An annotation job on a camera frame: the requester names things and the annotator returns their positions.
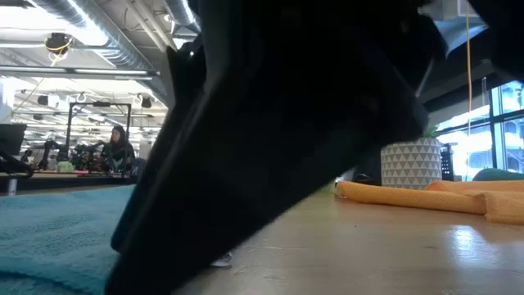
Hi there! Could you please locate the black monitor on stand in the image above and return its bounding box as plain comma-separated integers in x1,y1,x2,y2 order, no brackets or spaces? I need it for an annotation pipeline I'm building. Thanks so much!
0,122,34,179

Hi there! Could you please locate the dark background work table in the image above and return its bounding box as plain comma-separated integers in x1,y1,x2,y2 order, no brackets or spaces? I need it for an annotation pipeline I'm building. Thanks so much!
0,171,138,193

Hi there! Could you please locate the long ceiling light bar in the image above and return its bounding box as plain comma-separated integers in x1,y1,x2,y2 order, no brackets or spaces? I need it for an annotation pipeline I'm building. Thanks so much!
0,65,160,81

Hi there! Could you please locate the black background gantry frame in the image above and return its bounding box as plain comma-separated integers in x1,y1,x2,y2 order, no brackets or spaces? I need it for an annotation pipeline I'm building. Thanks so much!
65,102,133,177

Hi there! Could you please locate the person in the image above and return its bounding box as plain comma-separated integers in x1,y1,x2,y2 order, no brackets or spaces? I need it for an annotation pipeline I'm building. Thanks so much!
100,125,136,173

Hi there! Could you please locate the black ceiling dome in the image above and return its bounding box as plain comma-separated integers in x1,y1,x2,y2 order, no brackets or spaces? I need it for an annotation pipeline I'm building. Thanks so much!
43,31,74,57

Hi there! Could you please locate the dark teal microfiber towel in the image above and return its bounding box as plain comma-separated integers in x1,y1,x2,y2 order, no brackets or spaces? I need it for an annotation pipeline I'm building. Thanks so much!
472,167,524,182

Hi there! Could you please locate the yellow hanging cable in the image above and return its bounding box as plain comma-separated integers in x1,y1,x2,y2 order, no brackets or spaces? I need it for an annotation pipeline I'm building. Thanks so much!
465,3,474,181

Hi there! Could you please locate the black background chair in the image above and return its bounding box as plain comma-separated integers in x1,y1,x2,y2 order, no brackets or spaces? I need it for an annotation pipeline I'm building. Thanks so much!
354,155,384,185

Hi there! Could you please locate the orange microfiber towel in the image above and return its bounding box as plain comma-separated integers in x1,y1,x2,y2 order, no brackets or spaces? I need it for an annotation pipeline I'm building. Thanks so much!
334,179,524,225

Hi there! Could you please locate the silver rectangular air duct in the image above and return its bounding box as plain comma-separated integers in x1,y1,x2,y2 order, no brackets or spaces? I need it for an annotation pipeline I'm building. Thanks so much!
433,0,490,57

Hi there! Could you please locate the white triangle-patterned plant pot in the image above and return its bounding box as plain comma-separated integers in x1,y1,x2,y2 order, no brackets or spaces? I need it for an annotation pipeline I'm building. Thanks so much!
379,137,443,191

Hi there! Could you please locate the light blue microfiber towel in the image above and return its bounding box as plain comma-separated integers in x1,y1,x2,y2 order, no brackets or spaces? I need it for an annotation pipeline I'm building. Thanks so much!
0,184,233,295

